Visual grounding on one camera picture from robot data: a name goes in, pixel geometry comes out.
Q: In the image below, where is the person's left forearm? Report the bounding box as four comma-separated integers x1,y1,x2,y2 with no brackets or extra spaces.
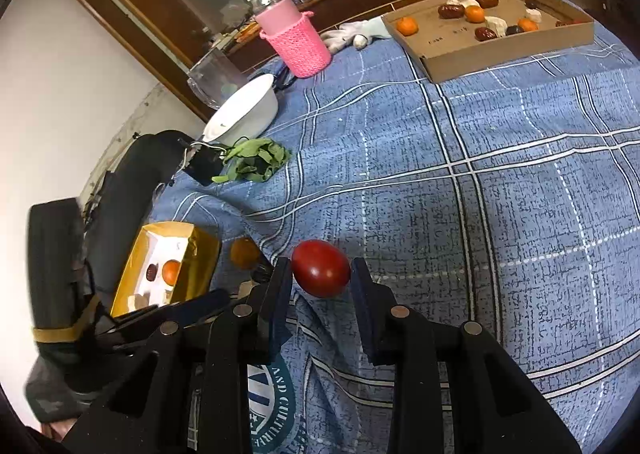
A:
25,359,106,435

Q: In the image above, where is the green leafy vegetable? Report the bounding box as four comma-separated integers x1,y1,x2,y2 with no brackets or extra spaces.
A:
211,137,292,183

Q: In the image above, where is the yellow cardboard box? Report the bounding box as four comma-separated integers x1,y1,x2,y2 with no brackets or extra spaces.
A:
110,221,221,319

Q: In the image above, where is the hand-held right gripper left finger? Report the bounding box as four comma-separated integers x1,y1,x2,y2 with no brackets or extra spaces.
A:
62,257,296,454

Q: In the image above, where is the black binder clip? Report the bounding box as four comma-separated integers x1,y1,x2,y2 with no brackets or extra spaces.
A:
180,139,228,186

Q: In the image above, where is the glass jar with pink sleeve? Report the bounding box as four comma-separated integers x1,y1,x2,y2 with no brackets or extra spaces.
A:
244,0,332,79

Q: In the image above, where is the brown cardboard tray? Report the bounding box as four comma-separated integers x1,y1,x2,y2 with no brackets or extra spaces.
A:
381,0,596,84

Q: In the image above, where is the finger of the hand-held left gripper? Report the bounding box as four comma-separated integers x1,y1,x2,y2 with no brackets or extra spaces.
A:
150,290,232,327
112,303,176,332

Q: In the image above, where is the blue plaid bedsheet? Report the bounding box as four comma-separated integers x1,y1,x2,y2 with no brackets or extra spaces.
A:
150,0,640,454

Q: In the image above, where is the white cloth glove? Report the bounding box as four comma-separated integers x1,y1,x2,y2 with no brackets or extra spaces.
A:
320,17,393,52

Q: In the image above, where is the brown wooden headboard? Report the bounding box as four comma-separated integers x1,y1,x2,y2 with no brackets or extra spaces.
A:
57,0,493,122

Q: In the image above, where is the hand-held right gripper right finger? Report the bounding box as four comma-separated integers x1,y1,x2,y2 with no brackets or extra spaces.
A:
350,257,583,454

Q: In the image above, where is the white bowl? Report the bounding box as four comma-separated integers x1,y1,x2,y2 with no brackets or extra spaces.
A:
202,73,279,147

